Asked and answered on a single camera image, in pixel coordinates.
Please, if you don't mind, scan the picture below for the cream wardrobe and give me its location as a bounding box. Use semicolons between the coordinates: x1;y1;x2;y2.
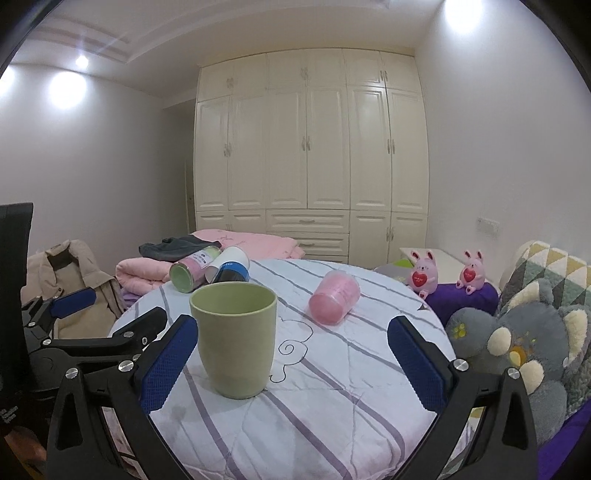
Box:
194;48;430;273

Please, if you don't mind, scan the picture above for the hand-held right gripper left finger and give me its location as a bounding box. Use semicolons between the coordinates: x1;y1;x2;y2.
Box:
44;315;200;480

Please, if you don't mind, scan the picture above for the folded pink quilt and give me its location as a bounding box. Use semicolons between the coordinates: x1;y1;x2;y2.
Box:
115;257;174;296

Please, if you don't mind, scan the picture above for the purple cushion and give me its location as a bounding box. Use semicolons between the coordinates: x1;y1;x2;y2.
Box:
422;281;502;328

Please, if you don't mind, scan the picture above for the pink bedding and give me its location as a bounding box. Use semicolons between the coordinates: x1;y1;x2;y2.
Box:
191;229;305;260

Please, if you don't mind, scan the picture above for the purple cloth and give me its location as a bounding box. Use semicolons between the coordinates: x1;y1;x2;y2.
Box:
537;406;591;480

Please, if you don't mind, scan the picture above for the dark grey clothing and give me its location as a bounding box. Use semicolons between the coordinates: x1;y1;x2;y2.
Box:
139;235;211;260

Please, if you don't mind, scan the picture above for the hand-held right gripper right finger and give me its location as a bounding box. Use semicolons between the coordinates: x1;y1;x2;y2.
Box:
387;316;540;480

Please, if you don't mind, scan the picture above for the beige jacket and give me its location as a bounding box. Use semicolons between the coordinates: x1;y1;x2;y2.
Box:
23;239;125;340

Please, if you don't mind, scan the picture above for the grey koala plush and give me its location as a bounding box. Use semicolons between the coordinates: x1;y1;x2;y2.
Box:
445;279;591;446

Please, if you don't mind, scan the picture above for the pink cup with green inside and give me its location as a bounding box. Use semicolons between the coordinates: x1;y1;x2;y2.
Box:
169;246;223;294

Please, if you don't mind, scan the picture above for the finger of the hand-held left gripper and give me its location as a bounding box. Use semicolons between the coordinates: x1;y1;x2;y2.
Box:
21;286;98;344
28;307;168;370

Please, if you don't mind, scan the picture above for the light green cup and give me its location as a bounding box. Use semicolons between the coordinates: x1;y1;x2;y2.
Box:
190;282;278;399

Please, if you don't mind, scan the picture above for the triangle pattern pillow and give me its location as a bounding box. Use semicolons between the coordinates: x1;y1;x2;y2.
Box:
499;240;591;324

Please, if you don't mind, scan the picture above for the pink bunny plush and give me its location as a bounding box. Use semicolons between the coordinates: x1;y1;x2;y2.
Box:
410;249;439;298
457;249;485;294

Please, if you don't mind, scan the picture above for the white and blue cup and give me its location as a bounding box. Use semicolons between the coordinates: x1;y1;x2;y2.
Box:
204;246;251;284

